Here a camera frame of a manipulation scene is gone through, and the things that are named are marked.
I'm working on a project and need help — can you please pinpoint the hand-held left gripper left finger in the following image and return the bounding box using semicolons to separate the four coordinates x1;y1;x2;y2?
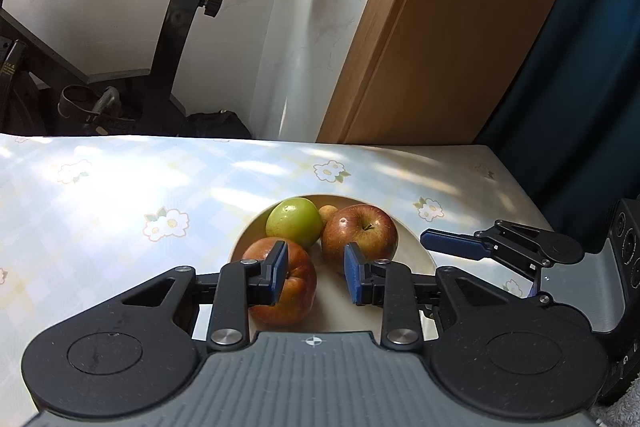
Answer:
120;239;291;353

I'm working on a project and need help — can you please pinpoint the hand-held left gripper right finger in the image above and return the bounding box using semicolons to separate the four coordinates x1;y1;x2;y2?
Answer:
344;243;506;352

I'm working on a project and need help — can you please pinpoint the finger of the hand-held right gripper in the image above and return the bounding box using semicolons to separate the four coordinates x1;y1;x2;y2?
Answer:
420;220;585;283
525;274;551;305

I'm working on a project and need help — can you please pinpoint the red yellow-patched apple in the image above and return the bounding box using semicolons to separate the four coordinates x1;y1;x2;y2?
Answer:
241;237;318;327

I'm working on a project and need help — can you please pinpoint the cream round plate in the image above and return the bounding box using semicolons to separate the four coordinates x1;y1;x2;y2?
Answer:
229;194;438;343

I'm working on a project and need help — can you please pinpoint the dark red apple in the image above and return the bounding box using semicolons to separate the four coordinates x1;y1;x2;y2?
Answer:
320;204;399;276

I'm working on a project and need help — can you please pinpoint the green apple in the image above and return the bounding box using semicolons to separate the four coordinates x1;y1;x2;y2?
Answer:
265;198;322;250

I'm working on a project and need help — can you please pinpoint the grey cloth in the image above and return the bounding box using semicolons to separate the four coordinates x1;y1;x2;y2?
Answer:
592;394;640;427

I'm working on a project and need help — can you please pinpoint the dark blue curtain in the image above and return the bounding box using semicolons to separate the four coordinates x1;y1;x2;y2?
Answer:
472;0;640;253

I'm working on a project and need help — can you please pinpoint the wooden door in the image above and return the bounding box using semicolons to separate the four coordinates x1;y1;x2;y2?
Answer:
316;0;593;145

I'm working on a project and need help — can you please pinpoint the black exercise bike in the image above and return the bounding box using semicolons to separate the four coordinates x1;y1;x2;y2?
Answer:
0;0;311;138

